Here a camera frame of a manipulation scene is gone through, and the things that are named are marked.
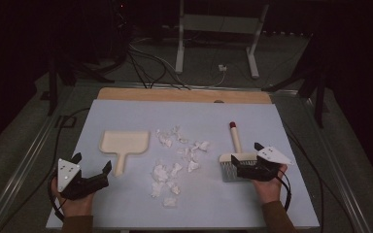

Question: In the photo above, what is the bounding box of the hand-held gripper black cable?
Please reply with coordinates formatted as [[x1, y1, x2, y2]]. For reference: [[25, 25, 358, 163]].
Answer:
[[47, 174, 66, 223], [275, 174, 292, 214]]

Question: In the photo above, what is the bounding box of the black tripod stand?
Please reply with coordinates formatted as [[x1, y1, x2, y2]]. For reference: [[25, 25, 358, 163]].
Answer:
[[260, 38, 328, 129]]

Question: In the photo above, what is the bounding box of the cream plastic dustpan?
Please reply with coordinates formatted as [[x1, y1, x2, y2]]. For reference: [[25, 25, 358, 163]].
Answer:
[[98, 129, 152, 179]]

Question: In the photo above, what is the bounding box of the thin white cable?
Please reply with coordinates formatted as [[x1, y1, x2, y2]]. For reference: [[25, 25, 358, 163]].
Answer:
[[187, 69, 226, 88]]

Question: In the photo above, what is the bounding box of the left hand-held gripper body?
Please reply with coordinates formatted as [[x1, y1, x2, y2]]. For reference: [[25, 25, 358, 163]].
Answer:
[[56, 157, 110, 201]]

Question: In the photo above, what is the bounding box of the dark equipment rack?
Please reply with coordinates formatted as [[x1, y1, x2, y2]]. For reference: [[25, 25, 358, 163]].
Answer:
[[109, 0, 134, 64]]

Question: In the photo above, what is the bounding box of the right hand-held gripper black cable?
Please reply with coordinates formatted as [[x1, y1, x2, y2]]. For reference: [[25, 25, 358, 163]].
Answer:
[[275, 174, 292, 214]]

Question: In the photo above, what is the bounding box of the pile of white paper scraps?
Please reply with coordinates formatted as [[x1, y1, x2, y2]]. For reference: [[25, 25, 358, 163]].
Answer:
[[150, 124, 212, 209]]

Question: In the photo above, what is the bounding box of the bundle of black floor cables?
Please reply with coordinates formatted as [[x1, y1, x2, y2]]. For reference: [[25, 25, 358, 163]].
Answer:
[[126, 42, 192, 90]]

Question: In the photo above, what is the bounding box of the long metal floor rail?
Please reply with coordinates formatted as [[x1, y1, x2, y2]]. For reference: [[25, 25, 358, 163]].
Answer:
[[0, 106, 66, 233], [300, 96, 372, 233]]

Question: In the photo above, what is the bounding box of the long black floor cable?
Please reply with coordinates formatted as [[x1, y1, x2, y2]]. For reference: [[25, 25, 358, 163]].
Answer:
[[0, 107, 92, 233], [283, 127, 326, 233]]

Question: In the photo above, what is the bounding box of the person's left hand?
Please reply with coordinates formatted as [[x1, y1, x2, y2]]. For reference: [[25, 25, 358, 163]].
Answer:
[[51, 176, 95, 218]]

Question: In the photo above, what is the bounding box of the left hand-held gripper black cable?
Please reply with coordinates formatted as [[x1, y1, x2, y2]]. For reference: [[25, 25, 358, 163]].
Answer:
[[47, 174, 66, 223]]

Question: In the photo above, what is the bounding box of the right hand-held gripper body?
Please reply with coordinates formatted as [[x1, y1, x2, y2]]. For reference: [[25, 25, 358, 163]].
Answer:
[[236, 146, 293, 183]]

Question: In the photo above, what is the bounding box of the cream brush with red tip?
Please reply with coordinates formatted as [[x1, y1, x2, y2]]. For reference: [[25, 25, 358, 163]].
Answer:
[[219, 120, 260, 183]]

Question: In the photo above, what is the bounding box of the person's right hand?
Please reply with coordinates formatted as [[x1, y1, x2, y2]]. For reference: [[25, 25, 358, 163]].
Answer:
[[252, 163, 288, 205]]

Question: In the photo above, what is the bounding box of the white metal stand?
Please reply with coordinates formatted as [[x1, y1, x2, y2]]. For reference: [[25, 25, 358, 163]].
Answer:
[[174, 0, 271, 80]]

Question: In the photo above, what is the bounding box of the dark power strip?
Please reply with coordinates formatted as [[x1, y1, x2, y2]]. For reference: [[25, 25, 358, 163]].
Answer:
[[261, 29, 314, 38]]

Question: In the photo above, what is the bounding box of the pale blue table board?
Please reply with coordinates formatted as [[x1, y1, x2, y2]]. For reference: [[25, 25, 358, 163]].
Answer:
[[46, 98, 321, 230]]

